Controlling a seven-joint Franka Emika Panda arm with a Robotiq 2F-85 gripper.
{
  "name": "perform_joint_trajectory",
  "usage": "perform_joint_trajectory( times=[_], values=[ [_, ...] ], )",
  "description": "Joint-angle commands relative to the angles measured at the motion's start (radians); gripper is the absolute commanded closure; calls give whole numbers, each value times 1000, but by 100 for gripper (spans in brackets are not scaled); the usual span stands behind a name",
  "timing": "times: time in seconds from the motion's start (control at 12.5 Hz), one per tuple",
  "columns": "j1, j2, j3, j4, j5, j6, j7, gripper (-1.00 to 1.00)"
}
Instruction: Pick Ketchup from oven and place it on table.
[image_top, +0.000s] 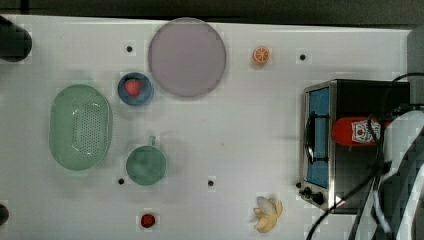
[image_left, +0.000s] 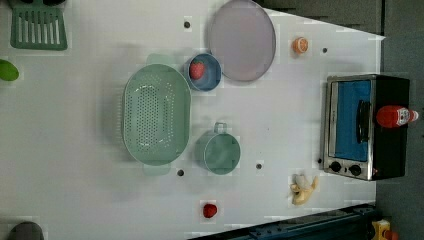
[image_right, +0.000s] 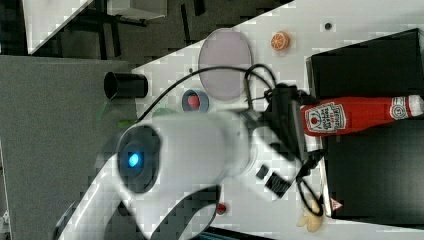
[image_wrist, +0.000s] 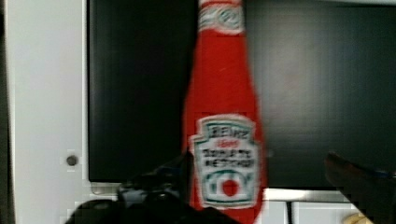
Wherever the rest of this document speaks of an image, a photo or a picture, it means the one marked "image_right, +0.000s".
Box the strawberry in blue bowl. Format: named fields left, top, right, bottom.
left=188, top=95, right=200, bottom=109

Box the green lime fruit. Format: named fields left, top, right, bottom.
left=117, top=120, right=136, bottom=128

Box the blue bowl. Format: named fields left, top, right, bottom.
left=181, top=89, right=209, bottom=112

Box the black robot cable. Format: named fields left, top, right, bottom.
left=136, top=63, right=325, bottom=217

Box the orange half slice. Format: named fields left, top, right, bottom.
left=270, top=31, right=290, bottom=51

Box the black silver toaster oven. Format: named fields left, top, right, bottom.
left=302, top=29, right=423, bottom=229

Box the red strawberry on table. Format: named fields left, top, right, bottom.
left=217, top=203, right=227, bottom=215

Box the lavender round plate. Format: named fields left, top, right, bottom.
left=198, top=28, right=252, bottom=101

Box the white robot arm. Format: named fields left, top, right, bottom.
left=54, top=84, right=307, bottom=240

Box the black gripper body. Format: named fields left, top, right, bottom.
left=261, top=83, right=317, bottom=164

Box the black cylindrical cup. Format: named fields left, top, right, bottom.
left=104, top=72, right=148, bottom=100

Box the peeled banana toy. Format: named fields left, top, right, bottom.
left=296, top=194, right=324, bottom=233

